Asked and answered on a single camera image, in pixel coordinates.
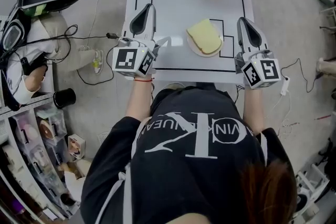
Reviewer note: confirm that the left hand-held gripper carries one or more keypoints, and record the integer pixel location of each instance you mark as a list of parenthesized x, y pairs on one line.
[(126, 59)]

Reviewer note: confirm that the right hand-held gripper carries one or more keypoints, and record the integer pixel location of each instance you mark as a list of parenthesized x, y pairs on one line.
[(270, 69)]

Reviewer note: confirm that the small white plate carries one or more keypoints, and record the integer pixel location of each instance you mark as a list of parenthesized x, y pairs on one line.
[(193, 49)]

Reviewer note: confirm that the person's right forearm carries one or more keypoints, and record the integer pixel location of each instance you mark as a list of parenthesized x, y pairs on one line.
[(253, 110)]

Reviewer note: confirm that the person's left forearm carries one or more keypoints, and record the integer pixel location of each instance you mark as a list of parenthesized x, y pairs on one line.
[(136, 102)]

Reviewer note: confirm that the black power adapter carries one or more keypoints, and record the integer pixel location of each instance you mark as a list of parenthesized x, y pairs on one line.
[(112, 35)]

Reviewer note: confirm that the white power adapter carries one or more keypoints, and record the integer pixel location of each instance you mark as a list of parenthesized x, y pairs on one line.
[(284, 86)]

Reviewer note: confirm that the person's light shoe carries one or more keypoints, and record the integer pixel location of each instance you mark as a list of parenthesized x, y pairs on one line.
[(174, 85)]

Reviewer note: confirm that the black cylindrical bin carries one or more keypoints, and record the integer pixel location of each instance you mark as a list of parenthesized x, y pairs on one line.
[(64, 99)]

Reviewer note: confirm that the black rounded case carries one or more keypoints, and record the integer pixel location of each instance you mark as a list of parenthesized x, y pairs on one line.
[(13, 32)]

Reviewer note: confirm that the small printed white box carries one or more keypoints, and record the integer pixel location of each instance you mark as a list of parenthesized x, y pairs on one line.
[(76, 145)]

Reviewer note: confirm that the clear plastic storage box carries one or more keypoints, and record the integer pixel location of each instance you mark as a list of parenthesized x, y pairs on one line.
[(50, 126), (25, 133)]

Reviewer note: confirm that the white metal shelf unit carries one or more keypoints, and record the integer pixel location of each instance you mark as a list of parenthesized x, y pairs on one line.
[(26, 105)]

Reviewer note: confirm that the person's black printed t-shirt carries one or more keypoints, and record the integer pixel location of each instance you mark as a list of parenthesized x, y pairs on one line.
[(183, 165)]

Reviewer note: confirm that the white step stool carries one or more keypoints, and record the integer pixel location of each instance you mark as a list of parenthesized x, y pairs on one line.
[(313, 181)]

